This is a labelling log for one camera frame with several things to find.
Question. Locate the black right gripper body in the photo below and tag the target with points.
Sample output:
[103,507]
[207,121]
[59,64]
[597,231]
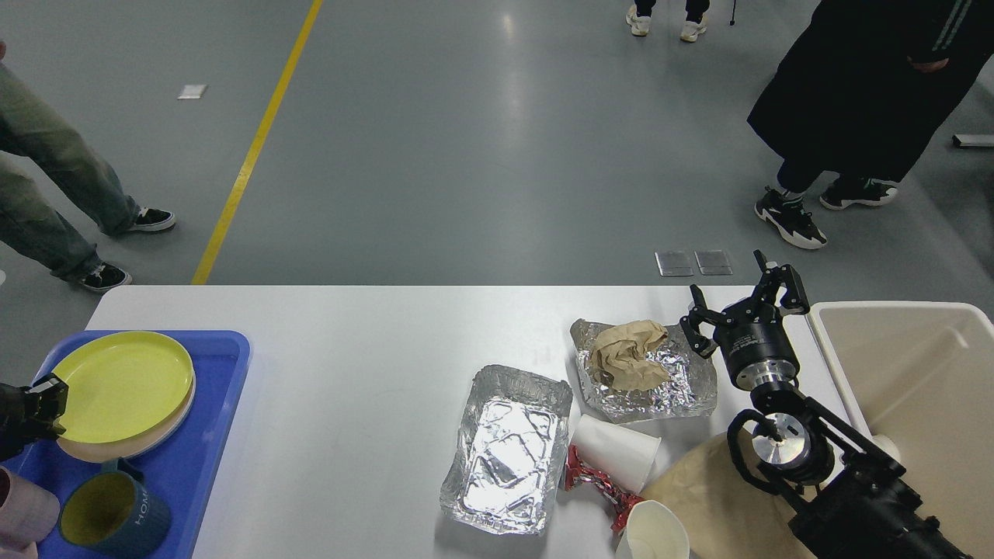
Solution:
[757,352]

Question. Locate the crumpled brown paper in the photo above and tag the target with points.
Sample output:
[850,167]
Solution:
[619,356]

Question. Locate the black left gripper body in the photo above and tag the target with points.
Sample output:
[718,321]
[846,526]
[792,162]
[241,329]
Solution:
[14,408]

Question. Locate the left floor metal plate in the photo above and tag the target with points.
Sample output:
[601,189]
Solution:
[674,264]

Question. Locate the red snack wrapper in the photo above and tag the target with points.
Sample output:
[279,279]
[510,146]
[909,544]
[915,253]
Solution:
[576,472]

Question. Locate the blue plastic tray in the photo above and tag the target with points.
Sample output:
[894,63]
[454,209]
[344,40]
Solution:
[181,469]

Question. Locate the person in black coat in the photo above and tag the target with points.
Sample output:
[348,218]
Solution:
[861,93]

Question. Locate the crumpled foil sheet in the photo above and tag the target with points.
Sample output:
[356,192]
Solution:
[690,391]

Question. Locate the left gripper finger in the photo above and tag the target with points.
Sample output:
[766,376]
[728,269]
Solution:
[45,404]

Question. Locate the right floor metal plate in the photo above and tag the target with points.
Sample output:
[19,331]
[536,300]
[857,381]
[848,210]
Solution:
[713,262]

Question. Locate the aluminium foil tray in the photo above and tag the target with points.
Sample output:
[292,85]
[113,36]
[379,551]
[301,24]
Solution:
[511,449]

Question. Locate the pink plate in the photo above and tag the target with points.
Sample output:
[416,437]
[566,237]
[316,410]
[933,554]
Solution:
[96,453]

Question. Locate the metal bar on floor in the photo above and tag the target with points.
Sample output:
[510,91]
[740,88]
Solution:
[973,141]

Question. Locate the floor metal plate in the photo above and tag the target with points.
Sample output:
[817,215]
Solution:
[674,264]
[713,262]

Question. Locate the upright white paper cup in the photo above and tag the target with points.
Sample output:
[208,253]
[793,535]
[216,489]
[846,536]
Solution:
[653,531]

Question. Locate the teal mug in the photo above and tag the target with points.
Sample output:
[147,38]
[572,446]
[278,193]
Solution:
[115,514]

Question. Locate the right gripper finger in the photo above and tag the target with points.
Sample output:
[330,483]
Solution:
[698,314]
[780,289]

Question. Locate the beige plastic bin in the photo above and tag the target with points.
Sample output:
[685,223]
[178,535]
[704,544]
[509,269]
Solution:
[921,374]

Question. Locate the yellow plastic plate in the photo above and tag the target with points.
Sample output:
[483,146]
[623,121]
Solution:
[122,385]

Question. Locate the lying white paper cup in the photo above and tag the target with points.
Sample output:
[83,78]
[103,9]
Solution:
[625,455]

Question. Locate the brown paper bag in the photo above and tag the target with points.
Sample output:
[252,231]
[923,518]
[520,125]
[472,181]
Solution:
[723,515]

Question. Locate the white floor label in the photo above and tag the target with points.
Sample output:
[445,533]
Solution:
[192,91]

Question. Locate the pink mug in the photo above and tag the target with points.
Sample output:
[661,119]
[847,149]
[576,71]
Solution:
[28,514]

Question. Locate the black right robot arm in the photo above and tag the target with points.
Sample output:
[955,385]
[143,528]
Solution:
[847,494]

